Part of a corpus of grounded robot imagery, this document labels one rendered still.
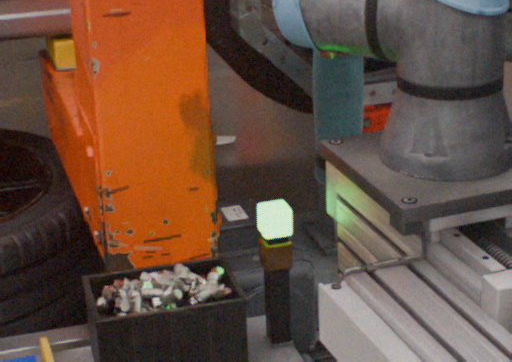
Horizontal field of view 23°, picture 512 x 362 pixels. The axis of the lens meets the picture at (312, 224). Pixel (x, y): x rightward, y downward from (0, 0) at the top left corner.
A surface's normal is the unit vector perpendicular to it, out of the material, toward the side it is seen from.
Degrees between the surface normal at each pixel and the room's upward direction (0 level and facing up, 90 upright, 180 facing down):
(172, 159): 90
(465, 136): 73
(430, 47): 90
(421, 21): 90
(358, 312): 0
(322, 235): 0
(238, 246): 90
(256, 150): 0
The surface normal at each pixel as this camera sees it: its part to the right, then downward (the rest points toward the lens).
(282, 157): -0.02, -0.91
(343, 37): -0.45, 0.72
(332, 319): -0.92, 0.18
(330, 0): -0.50, 0.11
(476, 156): 0.26, 0.10
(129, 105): 0.32, 0.38
